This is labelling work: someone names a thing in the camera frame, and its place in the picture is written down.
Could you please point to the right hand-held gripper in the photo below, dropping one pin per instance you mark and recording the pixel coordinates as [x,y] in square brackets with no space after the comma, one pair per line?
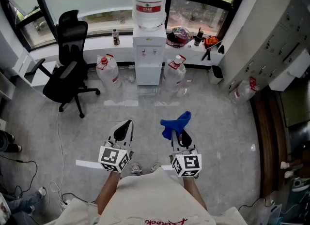
[191,163]

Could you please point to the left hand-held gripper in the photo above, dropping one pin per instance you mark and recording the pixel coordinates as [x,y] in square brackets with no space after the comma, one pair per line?
[112,157]

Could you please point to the blue cloth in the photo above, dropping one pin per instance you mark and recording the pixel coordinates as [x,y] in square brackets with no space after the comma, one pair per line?
[174,123]

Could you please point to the white water dispenser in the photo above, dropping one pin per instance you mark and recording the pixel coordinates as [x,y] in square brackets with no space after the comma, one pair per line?
[149,74]

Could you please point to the person's right forearm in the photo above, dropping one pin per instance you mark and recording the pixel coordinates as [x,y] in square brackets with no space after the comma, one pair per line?
[193,190]

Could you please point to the person's left forearm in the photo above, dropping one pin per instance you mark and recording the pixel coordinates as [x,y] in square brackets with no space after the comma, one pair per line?
[106,190]

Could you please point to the large red-label water jug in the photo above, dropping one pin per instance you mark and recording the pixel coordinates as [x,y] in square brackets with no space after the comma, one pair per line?
[147,16]

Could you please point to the person's left shoe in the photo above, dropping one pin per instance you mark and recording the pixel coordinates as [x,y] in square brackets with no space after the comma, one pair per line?
[136,168]

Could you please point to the person's shoe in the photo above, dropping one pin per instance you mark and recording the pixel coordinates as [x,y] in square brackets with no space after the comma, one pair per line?
[155,167]
[136,168]

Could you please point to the person's right shoe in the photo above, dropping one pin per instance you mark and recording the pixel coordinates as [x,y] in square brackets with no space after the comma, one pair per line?
[155,167]

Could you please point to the white flat board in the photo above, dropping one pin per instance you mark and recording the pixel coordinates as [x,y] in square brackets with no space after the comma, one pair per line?
[87,164]

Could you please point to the person's beige shirt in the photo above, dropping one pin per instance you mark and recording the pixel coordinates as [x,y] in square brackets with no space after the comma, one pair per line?
[155,199]

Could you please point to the empty jug with red cap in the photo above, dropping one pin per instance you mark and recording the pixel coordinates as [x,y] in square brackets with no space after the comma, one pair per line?
[109,74]

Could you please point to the white waste bin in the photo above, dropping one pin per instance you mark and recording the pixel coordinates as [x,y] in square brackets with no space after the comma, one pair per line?
[215,75]

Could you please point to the empty jug lying bagged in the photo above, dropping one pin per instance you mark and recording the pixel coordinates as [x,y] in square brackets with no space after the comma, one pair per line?
[243,91]

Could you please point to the white paper cup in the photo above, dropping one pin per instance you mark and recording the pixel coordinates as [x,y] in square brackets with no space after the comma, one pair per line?
[178,60]

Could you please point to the white power strip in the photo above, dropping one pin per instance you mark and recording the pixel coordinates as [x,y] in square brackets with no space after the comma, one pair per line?
[65,203]

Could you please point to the black tripod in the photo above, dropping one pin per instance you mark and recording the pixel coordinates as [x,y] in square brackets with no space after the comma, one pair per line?
[207,54]

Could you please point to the black pouch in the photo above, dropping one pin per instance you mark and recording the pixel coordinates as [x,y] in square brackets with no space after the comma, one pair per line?
[221,49]

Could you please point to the dark drink bottle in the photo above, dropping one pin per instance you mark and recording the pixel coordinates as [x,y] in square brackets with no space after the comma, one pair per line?
[115,37]

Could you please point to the orange bag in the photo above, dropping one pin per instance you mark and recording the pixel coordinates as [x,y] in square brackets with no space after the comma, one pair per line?
[210,41]

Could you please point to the black tumbler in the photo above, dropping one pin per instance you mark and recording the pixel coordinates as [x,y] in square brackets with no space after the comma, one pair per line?
[198,37]

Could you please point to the colourful helmet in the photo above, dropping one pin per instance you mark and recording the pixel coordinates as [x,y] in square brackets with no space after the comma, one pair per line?
[180,36]

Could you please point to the black office chair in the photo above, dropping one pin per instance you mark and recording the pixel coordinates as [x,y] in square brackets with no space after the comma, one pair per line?
[72,37]

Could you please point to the white cabinet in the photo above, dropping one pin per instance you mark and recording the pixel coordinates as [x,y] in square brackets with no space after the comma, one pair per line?
[285,74]

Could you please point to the white chair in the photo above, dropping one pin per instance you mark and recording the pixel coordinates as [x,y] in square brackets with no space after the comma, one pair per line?
[21,63]

